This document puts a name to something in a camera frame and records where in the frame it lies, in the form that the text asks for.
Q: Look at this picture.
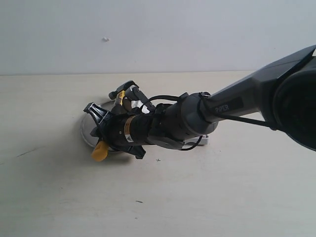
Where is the yellow black claw hammer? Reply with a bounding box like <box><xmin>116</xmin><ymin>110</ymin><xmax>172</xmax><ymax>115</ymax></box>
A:
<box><xmin>91</xmin><ymin>90</ymin><xmax>125</xmax><ymax>162</ymax></box>

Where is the red dome push button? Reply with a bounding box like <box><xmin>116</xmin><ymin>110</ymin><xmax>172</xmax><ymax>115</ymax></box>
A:
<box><xmin>185</xmin><ymin>135</ymin><xmax>209</xmax><ymax>146</ymax></box>

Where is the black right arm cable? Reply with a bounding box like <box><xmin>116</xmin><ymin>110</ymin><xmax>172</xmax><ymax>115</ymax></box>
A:
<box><xmin>142</xmin><ymin>95</ymin><xmax>278</xmax><ymax>151</ymax></box>

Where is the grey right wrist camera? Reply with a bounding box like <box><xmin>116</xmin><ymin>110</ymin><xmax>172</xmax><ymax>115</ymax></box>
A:
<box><xmin>109</xmin><ymin>80</ymin><xmax>156</xmax><ymax>114</ymax></box>

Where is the round steel plate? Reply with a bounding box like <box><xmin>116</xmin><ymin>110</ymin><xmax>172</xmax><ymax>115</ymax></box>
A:
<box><xmin>80</xmin><ymin>100</ymin><xmax>114</xmax><ymax>149</ymax></box>

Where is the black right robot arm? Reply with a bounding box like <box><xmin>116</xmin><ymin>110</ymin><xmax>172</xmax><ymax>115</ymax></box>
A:
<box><xmin>84</xmin><ymin>46</ymin><xmax>316</xmax><ymax>161</ymax></box>

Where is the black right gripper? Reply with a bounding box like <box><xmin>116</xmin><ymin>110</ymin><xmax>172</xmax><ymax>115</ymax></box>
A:
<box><xmin>83</xmin><ymin>102</ymin><xmax>153</xmax><ymax>159</ymax></box>

